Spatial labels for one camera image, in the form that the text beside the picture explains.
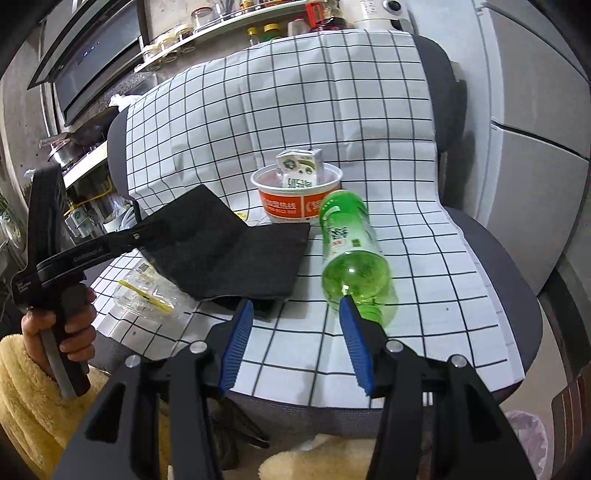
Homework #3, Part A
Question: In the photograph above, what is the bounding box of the person's left hand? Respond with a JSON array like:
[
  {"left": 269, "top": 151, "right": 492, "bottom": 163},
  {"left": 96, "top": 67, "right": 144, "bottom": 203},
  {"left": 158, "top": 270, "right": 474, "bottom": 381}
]
[{"left": 21, "top": 286, "right": 98, "bottom": 379}]

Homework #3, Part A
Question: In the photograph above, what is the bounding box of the clear plastic container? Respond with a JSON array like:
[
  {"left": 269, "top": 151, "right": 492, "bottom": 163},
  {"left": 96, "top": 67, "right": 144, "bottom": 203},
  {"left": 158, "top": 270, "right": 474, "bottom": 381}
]
[{"left": 113, "top": 263, "right": 195, "bottom": 319}]

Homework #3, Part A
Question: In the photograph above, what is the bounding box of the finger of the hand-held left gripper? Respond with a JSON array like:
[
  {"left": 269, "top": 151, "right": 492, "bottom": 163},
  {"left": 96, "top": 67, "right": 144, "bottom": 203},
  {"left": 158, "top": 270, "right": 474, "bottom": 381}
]
[{"left": 105, "top": 220, "right": 169, "bottom": 254}]

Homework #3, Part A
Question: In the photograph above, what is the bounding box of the person's left forearm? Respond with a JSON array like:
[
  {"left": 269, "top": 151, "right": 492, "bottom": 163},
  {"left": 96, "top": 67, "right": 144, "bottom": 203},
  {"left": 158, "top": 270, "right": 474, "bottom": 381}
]
[{"left": 0, "top": 335, "right": 171, "bottom": 480}]

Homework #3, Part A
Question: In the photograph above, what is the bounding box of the black range hood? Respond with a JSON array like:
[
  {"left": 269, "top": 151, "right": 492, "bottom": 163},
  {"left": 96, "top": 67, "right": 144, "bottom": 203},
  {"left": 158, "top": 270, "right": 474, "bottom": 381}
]
[{"left": 27, "top": 0, "right": 148, "bottom": 127}]

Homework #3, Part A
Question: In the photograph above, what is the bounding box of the white green milk carton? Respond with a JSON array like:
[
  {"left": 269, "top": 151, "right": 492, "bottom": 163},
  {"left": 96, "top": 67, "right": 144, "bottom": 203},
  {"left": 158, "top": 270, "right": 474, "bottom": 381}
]
[{"left": 276, "top": 148, "right": 324, "bottom": 190}]

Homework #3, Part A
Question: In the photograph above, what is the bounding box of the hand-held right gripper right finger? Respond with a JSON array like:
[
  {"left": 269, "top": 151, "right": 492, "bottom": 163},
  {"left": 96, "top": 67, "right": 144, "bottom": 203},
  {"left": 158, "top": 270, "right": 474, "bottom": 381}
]
[{"left": 339, "top": 295, "right": 539, "bottom": 480}]

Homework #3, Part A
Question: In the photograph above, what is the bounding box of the white wall shelf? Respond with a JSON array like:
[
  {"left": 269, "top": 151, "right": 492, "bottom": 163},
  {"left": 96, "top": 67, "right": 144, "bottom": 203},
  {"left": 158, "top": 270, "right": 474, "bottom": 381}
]
[{"left": 134, "top": 0, "right": 342, "bottom": 72}]

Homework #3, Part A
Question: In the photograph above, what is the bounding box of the red instant noodle cup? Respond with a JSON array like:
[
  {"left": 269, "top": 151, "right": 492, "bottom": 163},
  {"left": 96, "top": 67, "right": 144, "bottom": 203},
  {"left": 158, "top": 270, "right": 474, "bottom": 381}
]
[{"left": 250, "top": 161, "right": 346, "bottom": 224}]

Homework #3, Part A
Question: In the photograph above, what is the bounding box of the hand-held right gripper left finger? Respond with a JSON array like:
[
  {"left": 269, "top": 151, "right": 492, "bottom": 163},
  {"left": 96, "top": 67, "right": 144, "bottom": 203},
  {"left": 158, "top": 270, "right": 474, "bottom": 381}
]
[{"left": 51, "top": 299, "right": 254, "bottom": 480}]

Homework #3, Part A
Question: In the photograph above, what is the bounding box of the white refrigerator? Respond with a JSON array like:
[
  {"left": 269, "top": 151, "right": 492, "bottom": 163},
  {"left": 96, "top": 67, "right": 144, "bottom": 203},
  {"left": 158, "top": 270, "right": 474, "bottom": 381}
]
[{"left": 462, "top": 0, "right": 591, "bottom": 296}]

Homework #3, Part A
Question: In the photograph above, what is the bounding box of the white black checkered cloth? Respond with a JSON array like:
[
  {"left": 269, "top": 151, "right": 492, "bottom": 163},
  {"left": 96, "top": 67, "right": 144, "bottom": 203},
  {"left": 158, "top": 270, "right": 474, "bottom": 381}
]
[{"left": 92, "top": 28, "right": 527, "bottom": 400}]

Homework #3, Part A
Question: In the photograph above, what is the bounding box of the green plastic bottle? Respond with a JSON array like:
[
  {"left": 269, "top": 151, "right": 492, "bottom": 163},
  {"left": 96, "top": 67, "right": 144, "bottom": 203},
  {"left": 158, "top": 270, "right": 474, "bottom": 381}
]
[{"left": 318, "top": 189, "right": 400, "bottom": 330}]

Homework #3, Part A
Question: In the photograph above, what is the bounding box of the grey office chair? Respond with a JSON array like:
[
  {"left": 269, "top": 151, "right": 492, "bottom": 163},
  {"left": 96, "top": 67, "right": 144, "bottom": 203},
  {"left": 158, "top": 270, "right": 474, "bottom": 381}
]
[{"left": 88, "top": 34, "right": 543, "bottom": 467}]

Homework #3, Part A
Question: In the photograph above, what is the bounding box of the white kitchen appliance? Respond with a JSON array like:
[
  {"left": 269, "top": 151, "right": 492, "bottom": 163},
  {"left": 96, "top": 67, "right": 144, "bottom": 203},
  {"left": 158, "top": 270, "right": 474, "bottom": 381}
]
[{"left": 339, "top": 0, "right": 416, "bottom": 33}]

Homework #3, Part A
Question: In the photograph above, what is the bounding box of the yellow gas hose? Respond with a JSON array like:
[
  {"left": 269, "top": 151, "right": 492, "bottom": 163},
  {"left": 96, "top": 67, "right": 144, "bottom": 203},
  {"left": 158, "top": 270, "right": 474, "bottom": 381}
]
[{"left": 65, "top": 182, "right": 114, "bottom": 217}]

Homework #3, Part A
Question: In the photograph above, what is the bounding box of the brown wooden furniture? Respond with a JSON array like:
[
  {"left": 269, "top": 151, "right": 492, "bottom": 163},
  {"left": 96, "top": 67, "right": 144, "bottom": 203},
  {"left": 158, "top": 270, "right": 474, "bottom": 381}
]
[{"left": 551, "top": 360, "right": 591, "bottom": 462}]

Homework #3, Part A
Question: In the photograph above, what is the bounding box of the steel pot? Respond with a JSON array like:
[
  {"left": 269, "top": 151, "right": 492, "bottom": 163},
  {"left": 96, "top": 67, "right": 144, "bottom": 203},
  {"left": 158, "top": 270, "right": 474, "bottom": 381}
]
[{"left": 46, "top": 134, "right": 88, "bottom": 167}]

